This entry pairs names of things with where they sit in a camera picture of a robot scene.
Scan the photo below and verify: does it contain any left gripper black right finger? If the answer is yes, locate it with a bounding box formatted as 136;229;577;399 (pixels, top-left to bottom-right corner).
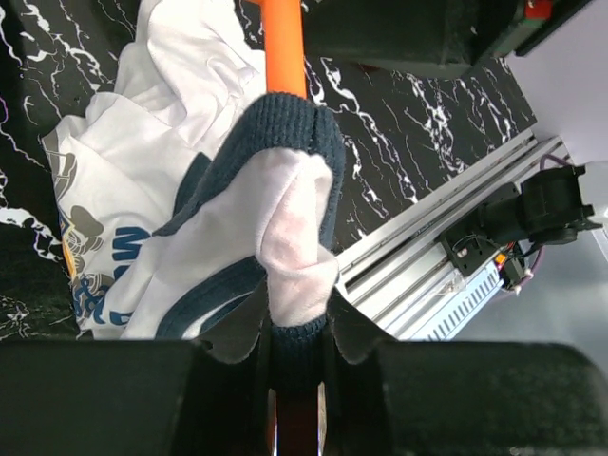
323;291;418;455

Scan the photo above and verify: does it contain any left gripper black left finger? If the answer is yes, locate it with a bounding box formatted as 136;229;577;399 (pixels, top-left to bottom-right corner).
175;281;271;455

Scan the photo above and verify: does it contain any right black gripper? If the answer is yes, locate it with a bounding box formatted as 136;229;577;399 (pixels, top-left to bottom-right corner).
303;0;588;79

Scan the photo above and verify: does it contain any orange hanger with white top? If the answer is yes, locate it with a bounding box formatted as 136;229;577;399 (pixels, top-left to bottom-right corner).
258;0;318;455

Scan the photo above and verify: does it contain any white tank top navy trim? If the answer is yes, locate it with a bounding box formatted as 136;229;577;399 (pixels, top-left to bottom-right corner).
43;1;345;392

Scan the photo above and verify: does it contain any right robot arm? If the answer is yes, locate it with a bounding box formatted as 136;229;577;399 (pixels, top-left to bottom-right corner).
304;1;607;253

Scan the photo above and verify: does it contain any black marble patterned mat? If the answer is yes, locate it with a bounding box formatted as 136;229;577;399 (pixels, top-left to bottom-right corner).
1;1;536;340

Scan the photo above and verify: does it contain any aluminium mounting rail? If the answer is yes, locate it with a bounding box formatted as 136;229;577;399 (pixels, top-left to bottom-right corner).
338;129;569;341

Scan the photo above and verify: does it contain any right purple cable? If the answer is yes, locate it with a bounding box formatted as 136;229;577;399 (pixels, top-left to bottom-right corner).
522;151;571;286

